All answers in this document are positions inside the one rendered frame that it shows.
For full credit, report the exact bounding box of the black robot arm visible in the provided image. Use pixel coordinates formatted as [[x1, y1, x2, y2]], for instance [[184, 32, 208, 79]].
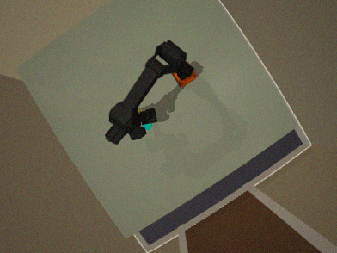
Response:
[[105, 40, 194, 145]]

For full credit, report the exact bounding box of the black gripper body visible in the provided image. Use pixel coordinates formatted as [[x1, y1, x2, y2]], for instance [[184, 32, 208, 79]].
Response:
[[134, 108, 157, 126]]

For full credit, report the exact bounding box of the cyan circle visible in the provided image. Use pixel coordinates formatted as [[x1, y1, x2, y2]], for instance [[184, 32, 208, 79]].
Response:
[[142, 123, 152, 130]]

